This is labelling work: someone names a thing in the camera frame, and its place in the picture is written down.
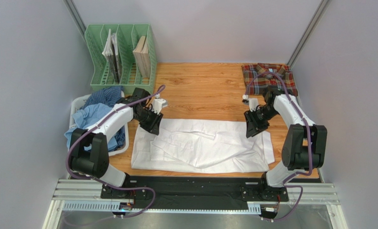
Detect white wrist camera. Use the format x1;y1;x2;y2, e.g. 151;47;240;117
151;94;168;115
242;94;259;112

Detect dark blue checked shirt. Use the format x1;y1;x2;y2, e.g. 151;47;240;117
80;85;126;148

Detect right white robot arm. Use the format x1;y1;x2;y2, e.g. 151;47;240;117
242;86;327;201

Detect aluminium frame rail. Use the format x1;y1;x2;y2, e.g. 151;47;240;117
43;176;347;229

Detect magazines in organizer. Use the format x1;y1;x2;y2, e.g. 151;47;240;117
102;29;123;84

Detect light blue crumpled shirt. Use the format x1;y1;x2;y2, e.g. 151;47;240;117
64;103;125;152

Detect white laundry basket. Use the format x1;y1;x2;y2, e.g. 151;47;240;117
69;92;129;156

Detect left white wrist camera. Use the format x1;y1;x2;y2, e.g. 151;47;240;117
151;94;168;115

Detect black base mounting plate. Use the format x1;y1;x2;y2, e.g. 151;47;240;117
98;176;290;213

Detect folded red plaid shirt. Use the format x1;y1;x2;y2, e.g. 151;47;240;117
242;63;298;96

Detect white long sleeve shirt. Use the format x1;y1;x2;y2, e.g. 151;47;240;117
131;119;275;174

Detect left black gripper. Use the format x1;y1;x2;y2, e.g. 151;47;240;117
135;107;163;135

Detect green plastic file organizer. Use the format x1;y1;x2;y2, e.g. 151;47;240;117
84;24;157;94

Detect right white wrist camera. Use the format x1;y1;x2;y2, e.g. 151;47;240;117
242;94;259;112

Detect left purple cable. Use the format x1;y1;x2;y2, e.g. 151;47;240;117
65;84;166;220

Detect beige books in organizer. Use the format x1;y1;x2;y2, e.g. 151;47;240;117
133;36;151;79

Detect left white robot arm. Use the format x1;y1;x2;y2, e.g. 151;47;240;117
66;85;168;199

